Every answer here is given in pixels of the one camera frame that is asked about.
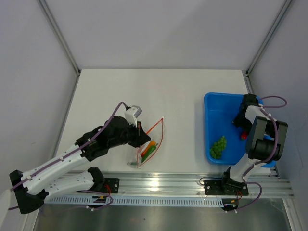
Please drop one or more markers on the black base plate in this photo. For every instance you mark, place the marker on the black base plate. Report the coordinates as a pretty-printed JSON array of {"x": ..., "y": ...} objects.
[
  {"x": 111, "y": 186},
  {"x": 214, "y": 187}
]

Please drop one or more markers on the orange red mango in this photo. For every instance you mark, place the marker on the orange red mango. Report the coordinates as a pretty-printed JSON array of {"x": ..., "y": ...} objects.
[{"x": 149, "y": 145}]

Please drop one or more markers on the left aluminium corner post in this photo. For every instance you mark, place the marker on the left aluminium corner post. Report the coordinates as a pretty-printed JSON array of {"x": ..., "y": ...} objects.
[{"x": 58, "y": 34}]

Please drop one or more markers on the green chili pepper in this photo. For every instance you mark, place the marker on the green chili pepper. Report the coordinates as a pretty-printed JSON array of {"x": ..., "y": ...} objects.
[{"x": 149, "y": 152}]

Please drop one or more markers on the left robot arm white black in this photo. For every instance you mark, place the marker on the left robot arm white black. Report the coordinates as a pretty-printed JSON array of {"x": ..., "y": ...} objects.
[{"x": 32, "y": 188}]

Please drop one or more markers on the blue plastic tray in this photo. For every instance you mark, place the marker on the blue plastic tray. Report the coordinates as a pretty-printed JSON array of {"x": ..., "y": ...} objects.
[{"x": 220, "y": 111}]

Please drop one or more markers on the green grape bunch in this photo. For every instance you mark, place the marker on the green grape bunch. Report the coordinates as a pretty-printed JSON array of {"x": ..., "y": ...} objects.
[{"x": 218, "y": 148}]

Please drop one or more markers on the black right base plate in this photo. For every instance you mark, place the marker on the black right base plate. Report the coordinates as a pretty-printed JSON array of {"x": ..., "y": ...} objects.
[{"x": 214, "y": 187}]

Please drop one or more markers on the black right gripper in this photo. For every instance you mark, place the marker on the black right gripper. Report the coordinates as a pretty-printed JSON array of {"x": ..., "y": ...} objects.
[{"x": 237, "y": 121}]

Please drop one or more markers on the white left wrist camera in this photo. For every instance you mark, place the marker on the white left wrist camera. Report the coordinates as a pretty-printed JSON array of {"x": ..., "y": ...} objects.
[{"x": 132, "y": 114}]

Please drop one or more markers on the aluminium corner post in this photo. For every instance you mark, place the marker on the aluminium corner post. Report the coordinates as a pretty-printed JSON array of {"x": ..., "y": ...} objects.
[
  {"x": 278, "y": 19},
  {"x": 58, "y": 34}
]

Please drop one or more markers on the aluminium mounting rail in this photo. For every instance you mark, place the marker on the aluminium mounting rail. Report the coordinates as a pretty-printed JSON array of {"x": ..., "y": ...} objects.
[{"x": 188, "y": 184}]

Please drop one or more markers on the right aluminium corner post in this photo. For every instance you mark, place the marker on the right aluminium corner post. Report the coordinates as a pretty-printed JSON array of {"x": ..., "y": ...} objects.
[{"x": 278, "y": 19}]

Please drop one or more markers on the clear zip bag orange zipper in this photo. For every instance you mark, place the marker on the clear zip bag orange zipper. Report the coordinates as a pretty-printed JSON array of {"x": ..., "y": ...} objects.
[{"x": 140, "y": 156}]

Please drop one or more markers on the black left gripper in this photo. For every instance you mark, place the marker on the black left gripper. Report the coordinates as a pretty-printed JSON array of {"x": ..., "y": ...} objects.
[{"x": 140, "y": 136}]

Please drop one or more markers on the white slotted cable duct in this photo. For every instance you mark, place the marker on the white slotted cable duct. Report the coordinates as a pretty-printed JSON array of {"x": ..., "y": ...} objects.
[{"x": 137, "y": 201}]

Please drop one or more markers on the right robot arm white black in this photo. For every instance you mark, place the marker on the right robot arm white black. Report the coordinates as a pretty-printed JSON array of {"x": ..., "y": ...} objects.
[{"x": 265, "y": 142}]

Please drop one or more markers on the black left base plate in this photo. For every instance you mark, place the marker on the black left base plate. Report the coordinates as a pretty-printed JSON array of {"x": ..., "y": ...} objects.
[{"x": 111, "y": 186}]

